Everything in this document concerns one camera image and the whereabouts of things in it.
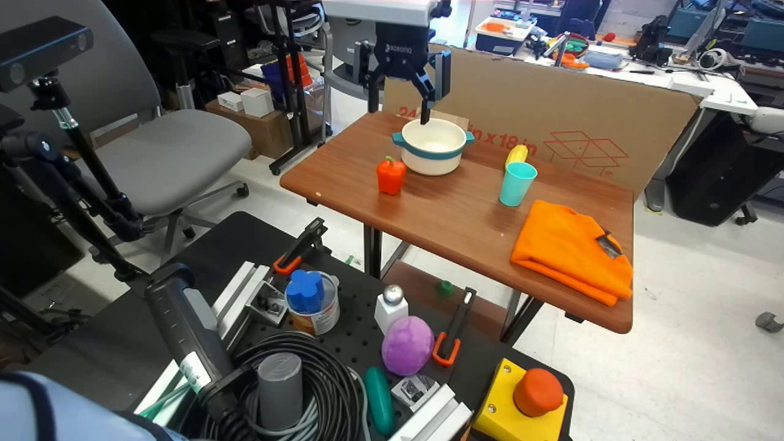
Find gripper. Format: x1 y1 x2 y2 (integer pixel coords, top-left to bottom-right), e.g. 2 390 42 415
366 23 437 126

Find white pot with teal rim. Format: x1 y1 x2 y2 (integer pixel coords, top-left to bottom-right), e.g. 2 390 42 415
391 118 476 177

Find teal plastic cup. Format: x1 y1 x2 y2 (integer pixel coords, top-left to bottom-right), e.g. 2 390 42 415
499 161 539 208

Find orange toy bell pepper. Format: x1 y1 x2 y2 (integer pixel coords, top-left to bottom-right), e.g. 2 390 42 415
375 156 408 197

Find black rolling stand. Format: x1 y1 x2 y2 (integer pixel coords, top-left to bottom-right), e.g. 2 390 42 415
267 0 333 176

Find blue bin with white lid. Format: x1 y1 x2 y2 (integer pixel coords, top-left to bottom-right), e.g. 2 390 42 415
474 15 538 57

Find yellow toy corn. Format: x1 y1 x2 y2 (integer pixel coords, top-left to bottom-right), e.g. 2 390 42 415
504 144 529 173

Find brown cardboard box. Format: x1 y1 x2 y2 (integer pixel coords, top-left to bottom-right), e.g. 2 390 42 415
205 98 296 161

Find large cardboard sheet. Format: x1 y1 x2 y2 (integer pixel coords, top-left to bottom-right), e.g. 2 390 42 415
382 43 703 198

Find bowl of toys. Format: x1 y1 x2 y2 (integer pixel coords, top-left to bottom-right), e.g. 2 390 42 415
544 33 592 70

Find clear plastic container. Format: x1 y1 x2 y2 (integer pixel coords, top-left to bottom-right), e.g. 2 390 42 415
581 48 626 70

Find white bottle with silver ball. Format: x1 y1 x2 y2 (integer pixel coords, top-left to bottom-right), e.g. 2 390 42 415
374 284 410 335

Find blue plastic block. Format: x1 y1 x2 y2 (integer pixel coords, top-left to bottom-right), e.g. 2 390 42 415
285 269 326 315

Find orange folded cloth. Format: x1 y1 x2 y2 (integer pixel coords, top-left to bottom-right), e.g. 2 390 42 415
510 199 635 307

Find tin can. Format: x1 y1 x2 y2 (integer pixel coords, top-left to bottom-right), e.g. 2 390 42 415
284 272 341 337

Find grey office chair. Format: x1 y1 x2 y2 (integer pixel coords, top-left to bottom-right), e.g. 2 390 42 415
0 0 253 265

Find purple ball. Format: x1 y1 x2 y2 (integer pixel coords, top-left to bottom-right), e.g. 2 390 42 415
381 315 435 377

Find white desk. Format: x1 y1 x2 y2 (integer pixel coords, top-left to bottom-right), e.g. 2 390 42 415
464 17 761 213

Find teal oblong object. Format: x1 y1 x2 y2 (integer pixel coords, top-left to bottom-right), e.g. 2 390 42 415
363 366 396 437

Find black power unit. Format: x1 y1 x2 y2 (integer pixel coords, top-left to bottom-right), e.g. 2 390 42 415
145 263 241 418

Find black computer case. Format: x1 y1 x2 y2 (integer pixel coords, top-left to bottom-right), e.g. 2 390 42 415
666 113 767 228

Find grey cylinder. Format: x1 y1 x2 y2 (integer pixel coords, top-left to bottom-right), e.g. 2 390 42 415
257 352 304 431

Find yellow box with red button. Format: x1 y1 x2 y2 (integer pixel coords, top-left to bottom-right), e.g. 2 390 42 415
471 358 570 441

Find row of monitors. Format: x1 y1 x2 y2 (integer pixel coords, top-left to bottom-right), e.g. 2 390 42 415
666 0 784 55

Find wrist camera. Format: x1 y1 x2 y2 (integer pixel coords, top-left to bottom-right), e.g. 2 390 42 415
431 50 453 102

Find black clamp with orange handle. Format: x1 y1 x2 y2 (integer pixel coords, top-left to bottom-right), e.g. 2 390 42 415
272 217 330 276
431 286 478 368

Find aluminium profile bracket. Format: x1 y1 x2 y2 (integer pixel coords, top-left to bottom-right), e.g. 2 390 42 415
388 374 473 441
211 261 289 345

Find coil of black cable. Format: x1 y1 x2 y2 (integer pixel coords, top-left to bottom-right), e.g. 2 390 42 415
183 331 369 441

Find camera on tripod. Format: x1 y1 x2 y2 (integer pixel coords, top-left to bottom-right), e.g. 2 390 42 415
0 15 149 284

